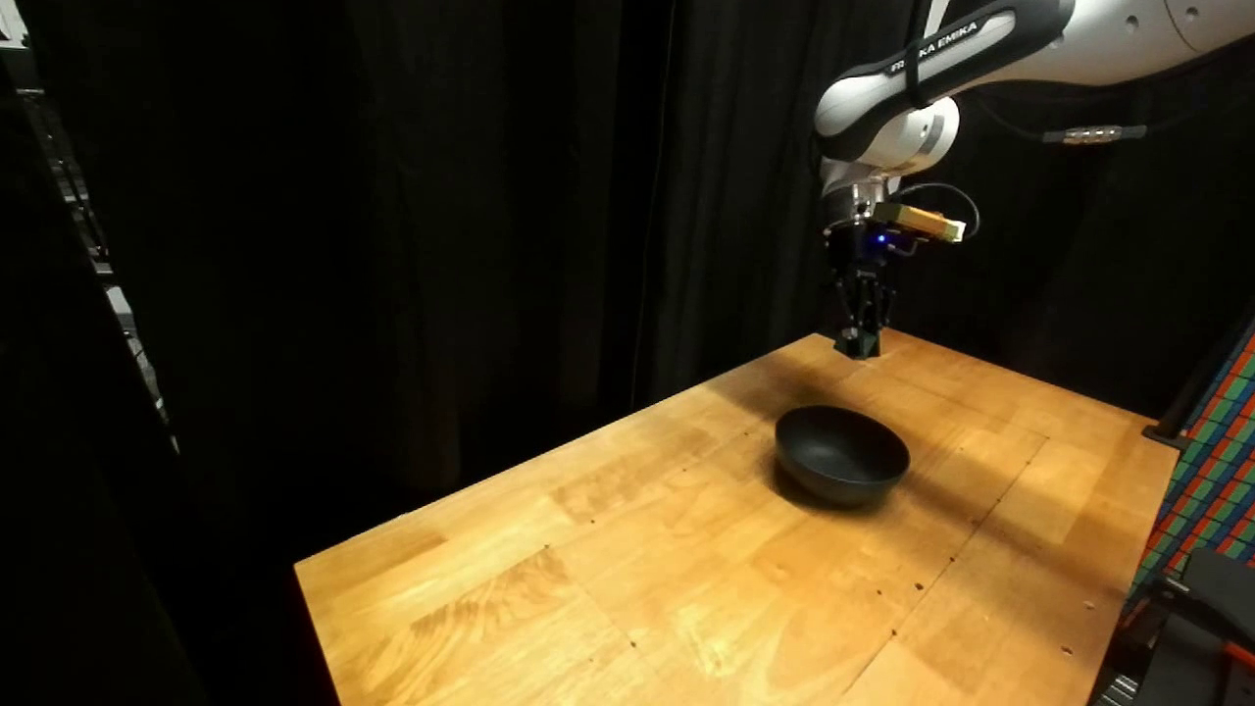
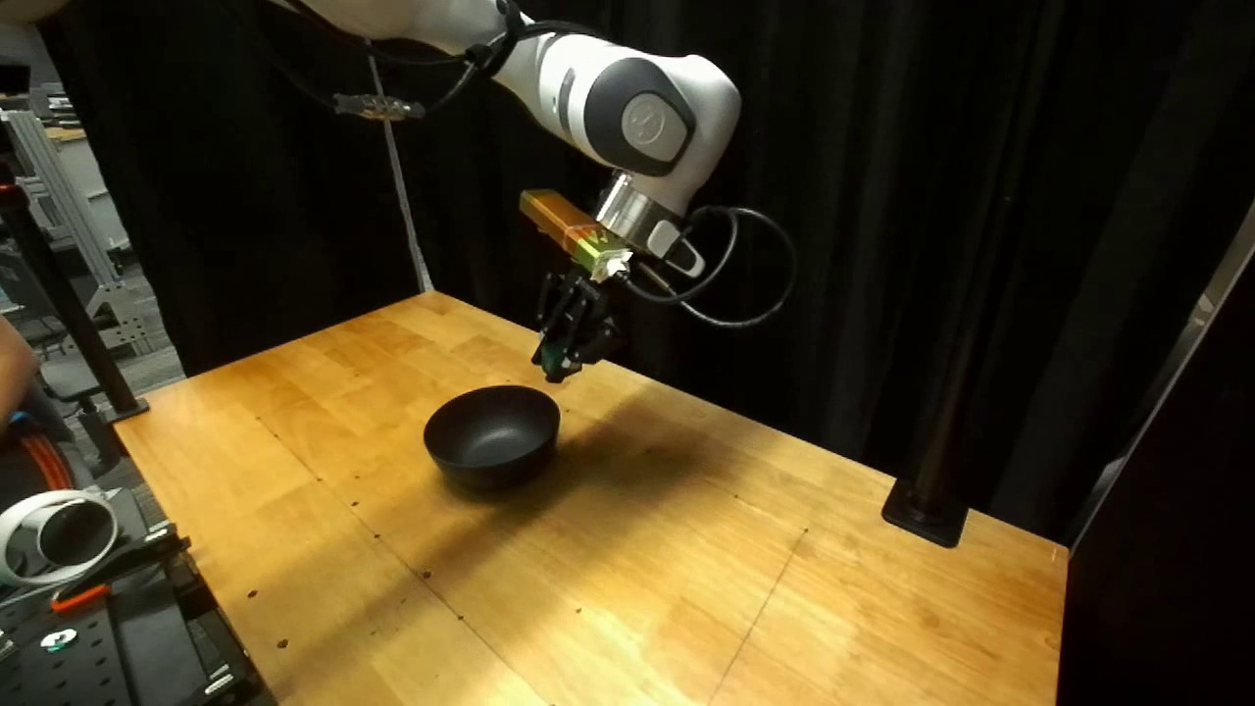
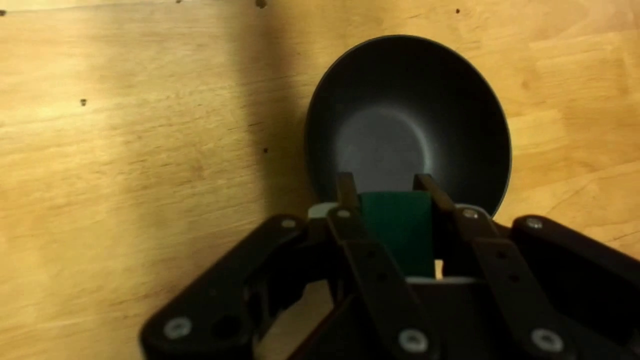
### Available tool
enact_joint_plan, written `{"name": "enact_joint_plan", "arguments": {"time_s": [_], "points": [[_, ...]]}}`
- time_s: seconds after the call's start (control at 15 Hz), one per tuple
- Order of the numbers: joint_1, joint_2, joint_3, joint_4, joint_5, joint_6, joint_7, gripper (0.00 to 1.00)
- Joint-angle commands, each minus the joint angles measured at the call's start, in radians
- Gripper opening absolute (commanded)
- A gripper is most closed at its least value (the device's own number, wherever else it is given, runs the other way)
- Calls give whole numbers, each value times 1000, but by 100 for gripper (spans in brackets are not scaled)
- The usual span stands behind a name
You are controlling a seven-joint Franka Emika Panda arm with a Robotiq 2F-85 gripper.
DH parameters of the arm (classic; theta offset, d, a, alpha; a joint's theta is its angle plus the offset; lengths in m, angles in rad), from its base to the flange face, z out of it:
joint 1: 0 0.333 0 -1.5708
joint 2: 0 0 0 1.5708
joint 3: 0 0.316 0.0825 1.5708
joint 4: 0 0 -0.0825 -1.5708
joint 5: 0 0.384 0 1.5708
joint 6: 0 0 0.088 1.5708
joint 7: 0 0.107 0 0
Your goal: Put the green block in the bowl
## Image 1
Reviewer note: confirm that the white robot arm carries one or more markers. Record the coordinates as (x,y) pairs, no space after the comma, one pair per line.
(1141,32)

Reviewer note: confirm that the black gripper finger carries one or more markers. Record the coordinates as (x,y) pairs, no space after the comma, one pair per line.
(871,311)
(850,317)

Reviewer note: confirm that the black metal stand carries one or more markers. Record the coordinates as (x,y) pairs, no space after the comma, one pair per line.
(105,277)

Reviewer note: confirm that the black bowl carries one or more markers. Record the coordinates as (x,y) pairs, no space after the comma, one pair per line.
(843,456)

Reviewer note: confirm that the colourful checkered board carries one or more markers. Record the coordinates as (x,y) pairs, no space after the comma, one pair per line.
(1210,471)

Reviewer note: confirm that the black mounting base plate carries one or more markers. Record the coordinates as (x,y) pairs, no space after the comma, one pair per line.
(1182,643)

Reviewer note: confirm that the tan wrist camera box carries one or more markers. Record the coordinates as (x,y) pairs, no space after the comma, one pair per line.
(933,223)

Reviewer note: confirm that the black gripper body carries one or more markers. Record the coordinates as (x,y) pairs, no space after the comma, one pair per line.
(858,248)

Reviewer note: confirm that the black curtain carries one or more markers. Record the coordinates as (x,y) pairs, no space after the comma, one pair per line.
(458,236)

